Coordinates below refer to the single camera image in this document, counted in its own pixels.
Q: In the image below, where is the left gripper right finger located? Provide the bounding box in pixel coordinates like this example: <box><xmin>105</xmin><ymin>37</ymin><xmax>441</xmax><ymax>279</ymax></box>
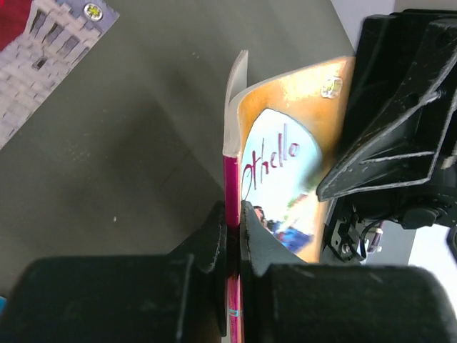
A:
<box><xmin>240</xmin><ymin>202</ymin><xmax>456</xmax><ymax>342</ymax></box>

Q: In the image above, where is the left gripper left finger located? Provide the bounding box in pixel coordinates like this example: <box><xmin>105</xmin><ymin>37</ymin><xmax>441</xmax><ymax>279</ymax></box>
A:
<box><xmin>4</xmin><ymin>202</ymin><xmax>227</xmax><ymax>342</ymax></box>

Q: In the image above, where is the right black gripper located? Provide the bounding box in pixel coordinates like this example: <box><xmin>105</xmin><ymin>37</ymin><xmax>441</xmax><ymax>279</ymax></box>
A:
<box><xmin>317</xmin><ymin>9</ymin><xmax>456</xmax><ymax>264</ymax></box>

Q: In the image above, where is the orange Othello book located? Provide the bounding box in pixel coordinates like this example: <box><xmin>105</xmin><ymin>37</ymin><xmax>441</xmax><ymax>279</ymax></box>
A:
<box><xmin>221</xmin><ymin>49</ymin><xmax>357</xmax><ymax>343</ymax></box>

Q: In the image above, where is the red castle picture book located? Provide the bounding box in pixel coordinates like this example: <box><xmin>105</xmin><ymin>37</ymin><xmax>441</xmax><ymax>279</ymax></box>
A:
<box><xmin>1</xmin><ymin>0</ymin><xmax>119</xmax><ymax>146</ymax></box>

